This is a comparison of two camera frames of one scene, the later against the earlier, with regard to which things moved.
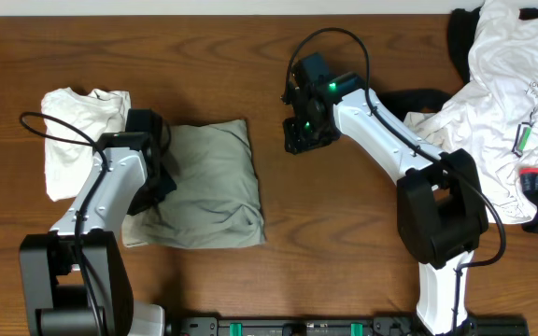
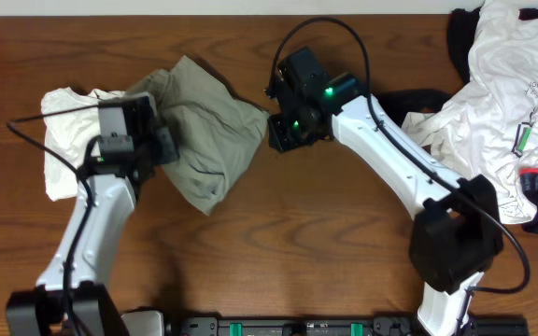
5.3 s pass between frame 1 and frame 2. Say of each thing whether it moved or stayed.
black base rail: stayed
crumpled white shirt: stayed
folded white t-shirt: stayed
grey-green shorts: moved
